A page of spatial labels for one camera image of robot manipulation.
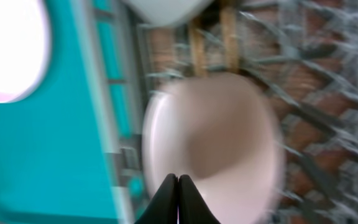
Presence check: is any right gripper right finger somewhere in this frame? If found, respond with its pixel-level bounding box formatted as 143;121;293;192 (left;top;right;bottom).
178;175;220;224

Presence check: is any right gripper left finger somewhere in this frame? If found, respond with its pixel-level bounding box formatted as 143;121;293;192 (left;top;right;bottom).
135;174;178;224

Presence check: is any small pink plate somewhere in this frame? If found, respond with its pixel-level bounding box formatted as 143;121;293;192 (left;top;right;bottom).
142;73;285;223

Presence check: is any grey bowl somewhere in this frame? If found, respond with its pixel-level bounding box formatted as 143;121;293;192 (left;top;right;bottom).
123;0;213;27

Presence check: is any large pink plate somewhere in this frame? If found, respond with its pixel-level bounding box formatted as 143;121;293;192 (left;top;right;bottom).
0;0;52;103

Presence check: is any teal plastic serving tray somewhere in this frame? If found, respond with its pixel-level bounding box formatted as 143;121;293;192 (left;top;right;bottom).
0;0;143;223

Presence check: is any grey plastic dish rack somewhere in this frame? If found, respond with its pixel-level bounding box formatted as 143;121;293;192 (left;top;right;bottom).
118;1;358;223

